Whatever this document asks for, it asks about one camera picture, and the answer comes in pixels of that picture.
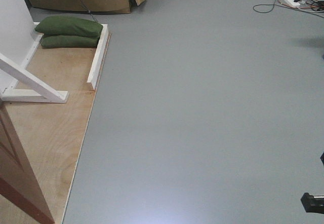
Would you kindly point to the lower green sandbag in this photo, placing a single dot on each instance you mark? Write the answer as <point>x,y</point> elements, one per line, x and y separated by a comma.
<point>69,41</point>

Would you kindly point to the white power strip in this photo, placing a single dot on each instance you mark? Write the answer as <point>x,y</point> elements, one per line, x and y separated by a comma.
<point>291,3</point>

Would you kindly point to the green sandbag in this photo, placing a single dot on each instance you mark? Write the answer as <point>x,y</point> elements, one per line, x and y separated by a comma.
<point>69,41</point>
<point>66,25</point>

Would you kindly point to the white wooden edge beam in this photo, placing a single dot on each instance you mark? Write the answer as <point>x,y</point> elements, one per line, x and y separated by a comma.
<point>99,57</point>

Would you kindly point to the upper green sandbag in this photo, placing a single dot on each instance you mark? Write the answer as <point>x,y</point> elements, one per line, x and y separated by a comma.
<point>66,25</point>

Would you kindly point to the black robot part bottom right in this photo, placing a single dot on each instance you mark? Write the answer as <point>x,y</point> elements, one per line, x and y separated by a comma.
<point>312,203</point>

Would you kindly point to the reddish brown wooden door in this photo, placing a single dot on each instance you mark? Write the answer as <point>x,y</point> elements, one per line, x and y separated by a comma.
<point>18,181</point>

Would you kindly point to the plywood base platform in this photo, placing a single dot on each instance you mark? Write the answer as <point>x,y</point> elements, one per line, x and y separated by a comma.
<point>52,133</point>

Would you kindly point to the white wooden door frame support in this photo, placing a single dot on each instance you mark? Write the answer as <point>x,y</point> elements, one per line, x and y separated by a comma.
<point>18,46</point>

